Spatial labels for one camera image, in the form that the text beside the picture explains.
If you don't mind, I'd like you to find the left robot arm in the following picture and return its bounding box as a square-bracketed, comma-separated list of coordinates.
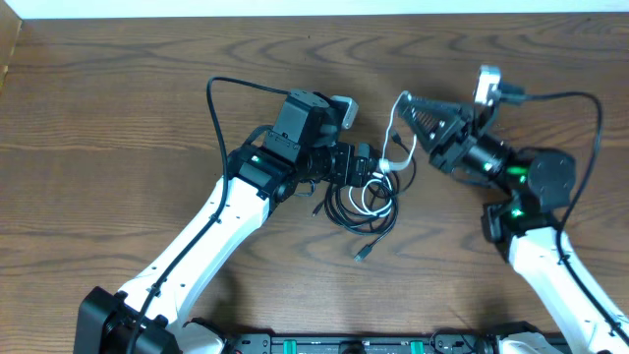
[73, 89, 377, 353]

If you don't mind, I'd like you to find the black usb cable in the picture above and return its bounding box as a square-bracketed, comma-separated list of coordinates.
[312, 130, 418, 263]

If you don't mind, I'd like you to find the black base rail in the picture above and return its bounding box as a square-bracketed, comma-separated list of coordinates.
[222, 330, 570, 354]

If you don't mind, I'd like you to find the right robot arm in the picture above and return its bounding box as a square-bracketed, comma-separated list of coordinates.
[392, 91, 628, 353]

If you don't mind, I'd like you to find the white usb cable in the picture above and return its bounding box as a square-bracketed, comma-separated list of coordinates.
[347, 89, 419, 218]

